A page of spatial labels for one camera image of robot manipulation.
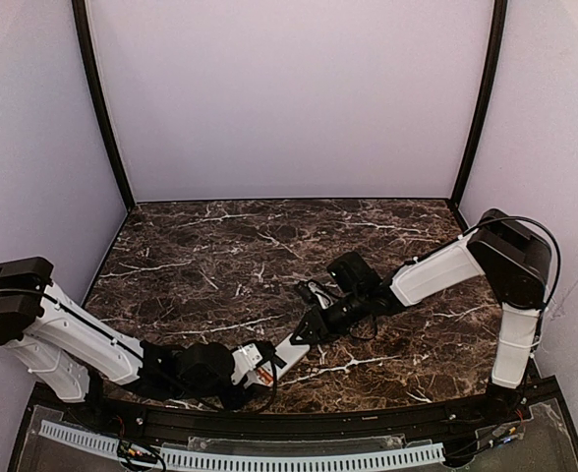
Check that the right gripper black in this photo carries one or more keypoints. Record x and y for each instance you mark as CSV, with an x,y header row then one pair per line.
x,y
319,321

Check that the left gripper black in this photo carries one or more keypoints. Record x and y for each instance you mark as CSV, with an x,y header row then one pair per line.
x,y
262,388

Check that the white remote control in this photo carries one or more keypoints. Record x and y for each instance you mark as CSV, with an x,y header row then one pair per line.
x,y
291,354

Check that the orange battery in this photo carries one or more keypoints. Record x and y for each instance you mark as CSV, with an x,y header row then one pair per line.
x,y
265,377

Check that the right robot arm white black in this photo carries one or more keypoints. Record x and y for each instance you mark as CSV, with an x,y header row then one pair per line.
x,y
518,256

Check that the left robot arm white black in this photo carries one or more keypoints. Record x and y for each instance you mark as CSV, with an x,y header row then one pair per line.
x,y
74,352

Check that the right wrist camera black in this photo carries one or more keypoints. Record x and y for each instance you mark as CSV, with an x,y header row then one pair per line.
x,y
314,293

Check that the white slotted cable duct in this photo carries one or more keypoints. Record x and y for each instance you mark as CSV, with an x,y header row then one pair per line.
x,y
223,455

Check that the black front rail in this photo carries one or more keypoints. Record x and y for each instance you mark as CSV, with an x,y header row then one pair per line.
x,y
450,420

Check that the right black frame post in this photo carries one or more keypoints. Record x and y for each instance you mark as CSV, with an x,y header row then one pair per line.
x,y
498,18

